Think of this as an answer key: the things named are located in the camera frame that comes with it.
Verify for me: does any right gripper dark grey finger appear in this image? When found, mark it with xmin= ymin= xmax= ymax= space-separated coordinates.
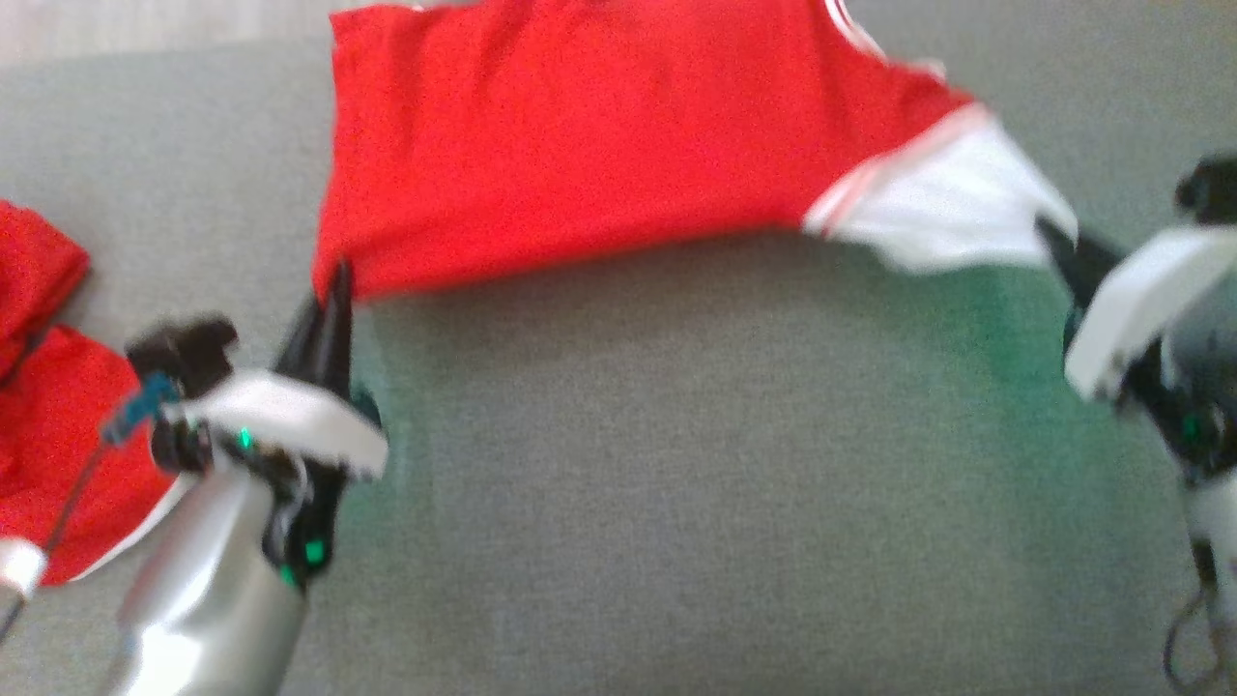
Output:
xmin=1034 ymin=217 xmax=1129 ymax=312

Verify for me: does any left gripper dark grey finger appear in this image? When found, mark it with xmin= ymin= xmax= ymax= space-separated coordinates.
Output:
xmin=322 ymin=257 xmax=356 ymax=394
xmin=273 ymin=293 xmax=330 ymax=381

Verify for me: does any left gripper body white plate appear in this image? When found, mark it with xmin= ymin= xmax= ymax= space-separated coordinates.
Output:
xmin=162 ymin=370 xmax=389 ymax=593

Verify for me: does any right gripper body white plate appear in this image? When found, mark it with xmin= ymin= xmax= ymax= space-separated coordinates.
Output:
xmin=1061 ymin=225 xmax=1237 ymax=481

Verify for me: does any red garment with white trim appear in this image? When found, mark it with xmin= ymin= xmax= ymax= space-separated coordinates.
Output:
xmin=0 ymin=198 xmax=194 ymax=588

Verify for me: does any red jersey with white sleeves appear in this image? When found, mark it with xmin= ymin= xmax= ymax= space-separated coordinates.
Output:
xmin=311 ymin=0 xmax=1079 ymax=303

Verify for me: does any large grey sofa seat cushion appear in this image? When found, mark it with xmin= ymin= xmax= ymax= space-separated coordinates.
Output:
xmin=0 ymin=0 xmax=1237 ymax=696

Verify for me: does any left cable with blue connector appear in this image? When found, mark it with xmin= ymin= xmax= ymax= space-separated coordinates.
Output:
xmin=0 ymin=372 xmax=183 ymax=644

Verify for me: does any thin black cable loop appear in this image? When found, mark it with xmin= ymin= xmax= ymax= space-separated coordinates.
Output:
xmin=1163 ymin=541 xmax=1233 ymax=695

